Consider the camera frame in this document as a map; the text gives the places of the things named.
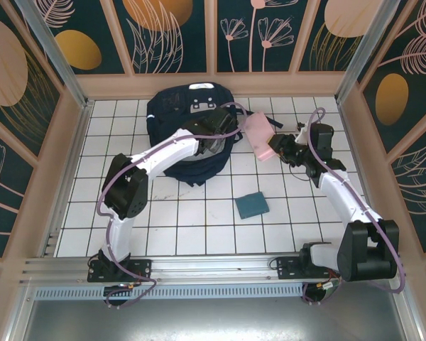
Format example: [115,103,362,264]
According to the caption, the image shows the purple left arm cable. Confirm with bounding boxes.
[97,102,253,310]

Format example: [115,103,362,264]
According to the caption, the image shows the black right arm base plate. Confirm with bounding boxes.
[275,255,341,281]

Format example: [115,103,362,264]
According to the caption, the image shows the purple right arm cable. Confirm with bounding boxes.
[302,108,408,306]

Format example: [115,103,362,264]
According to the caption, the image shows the long aluminium mounting rail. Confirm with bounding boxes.
[19,251,410,286]

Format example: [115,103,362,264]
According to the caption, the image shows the teal notebook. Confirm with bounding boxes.
[234,191,272,220]

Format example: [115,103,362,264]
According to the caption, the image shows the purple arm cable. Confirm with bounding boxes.
[97,102,253,310]
[302,108,408,306]

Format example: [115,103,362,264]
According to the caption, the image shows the aluminium side rail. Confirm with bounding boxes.
[42,101,95,257]

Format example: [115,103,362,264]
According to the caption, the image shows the pink pencil case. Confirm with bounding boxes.
[244,112,276,161]

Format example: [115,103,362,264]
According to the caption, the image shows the grey slotted cable duct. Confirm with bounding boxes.
[33,285,306,301]

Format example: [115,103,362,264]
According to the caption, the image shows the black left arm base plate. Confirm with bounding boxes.
[87,258,153,283]

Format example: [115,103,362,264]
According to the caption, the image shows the navy blue backpack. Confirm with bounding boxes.
[147,82,285,188]

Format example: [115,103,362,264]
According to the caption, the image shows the aluminium frame post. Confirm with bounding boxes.
[13,0,94,111]
[335,0,412,104]

